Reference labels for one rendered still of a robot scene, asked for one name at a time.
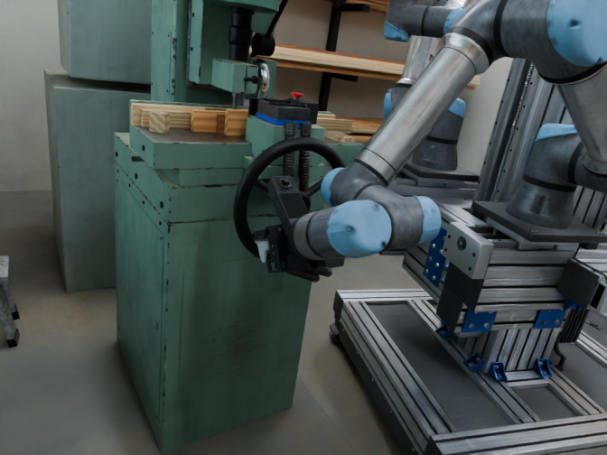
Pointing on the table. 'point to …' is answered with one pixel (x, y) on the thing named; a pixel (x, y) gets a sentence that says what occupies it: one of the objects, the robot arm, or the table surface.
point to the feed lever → (262, 42)
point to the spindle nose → (240, 33)
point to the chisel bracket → (234, 76)
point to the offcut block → (159, 122)
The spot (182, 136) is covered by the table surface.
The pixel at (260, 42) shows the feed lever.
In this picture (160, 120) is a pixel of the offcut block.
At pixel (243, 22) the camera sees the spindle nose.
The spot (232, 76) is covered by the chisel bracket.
